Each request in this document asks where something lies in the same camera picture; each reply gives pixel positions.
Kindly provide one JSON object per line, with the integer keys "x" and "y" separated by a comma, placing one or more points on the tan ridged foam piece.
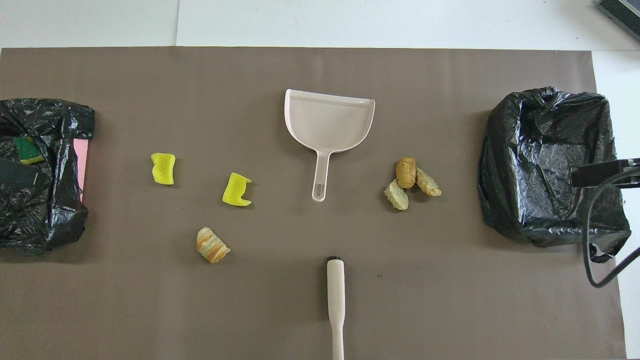
{"x": 428, "y": 182}

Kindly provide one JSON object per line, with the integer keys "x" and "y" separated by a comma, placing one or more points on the brown cracked foam piece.
{"x": 406, "y": 172}

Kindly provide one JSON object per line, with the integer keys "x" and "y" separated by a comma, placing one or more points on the orange striped sponge piece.
{"x": 212, "y": 245}

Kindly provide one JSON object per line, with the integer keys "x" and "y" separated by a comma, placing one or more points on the pale green foam piece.
{"x": 397, "y": 196}

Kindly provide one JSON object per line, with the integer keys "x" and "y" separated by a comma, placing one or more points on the notched yellow sponge piece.
{"x": 236, "y": 191}

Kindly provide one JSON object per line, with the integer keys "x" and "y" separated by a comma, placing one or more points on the beige plastic dustpan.
{"x": 327, "y": 120}

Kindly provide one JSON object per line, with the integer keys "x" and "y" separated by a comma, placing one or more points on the black bag bin pink box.
{"x": 30, "y": 220}

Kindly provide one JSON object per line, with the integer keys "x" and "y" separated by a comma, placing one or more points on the black trash bag bin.
{"x": 540, "y": 150}

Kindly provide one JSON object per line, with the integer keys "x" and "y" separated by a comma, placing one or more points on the green and yellow sponge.
{"x": 27, "y": 149}

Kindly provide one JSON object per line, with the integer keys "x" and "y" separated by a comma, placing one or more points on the dark ribbed device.
{"x": 622, "y": 10}

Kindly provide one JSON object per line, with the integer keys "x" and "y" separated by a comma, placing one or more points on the brown paper table mat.
{"x": 300, "y": 65}

